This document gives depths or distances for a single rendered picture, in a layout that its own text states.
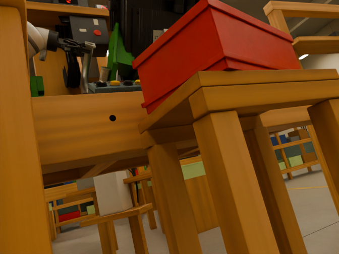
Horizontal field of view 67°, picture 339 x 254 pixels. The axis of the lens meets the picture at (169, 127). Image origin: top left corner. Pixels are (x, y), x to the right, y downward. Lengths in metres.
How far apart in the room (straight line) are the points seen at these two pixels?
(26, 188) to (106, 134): 0.43
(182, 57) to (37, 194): 0.34
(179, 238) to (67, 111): 0.35
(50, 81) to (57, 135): 0.73
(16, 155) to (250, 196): 0.28
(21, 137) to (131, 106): 0.47
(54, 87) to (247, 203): 1.08
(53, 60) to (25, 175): 1.19
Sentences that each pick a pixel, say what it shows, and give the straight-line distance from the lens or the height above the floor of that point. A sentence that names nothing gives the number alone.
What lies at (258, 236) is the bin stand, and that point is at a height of 0.57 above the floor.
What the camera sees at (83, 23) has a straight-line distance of 1.36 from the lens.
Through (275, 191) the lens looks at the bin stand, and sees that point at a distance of 0.69.
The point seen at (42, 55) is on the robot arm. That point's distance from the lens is 1.09.
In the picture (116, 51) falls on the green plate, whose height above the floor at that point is 1.15.
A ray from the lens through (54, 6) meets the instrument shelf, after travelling 1.37.
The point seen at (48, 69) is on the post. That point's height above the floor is 1.28.
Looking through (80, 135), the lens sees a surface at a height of 0.80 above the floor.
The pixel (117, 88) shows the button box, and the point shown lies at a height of 0.91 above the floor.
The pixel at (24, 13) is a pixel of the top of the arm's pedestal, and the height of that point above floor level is 0.81.
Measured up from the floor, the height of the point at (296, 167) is 0.24.
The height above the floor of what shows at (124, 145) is 0.76.
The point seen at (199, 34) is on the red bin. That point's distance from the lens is 0.44.
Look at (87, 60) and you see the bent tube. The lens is 1.11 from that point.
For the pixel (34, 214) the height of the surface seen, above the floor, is 0.66.
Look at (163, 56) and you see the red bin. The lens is 0.49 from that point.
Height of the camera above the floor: 0.67
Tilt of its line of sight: 11 degrees up
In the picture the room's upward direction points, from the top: 14 degrees counter-clockwise
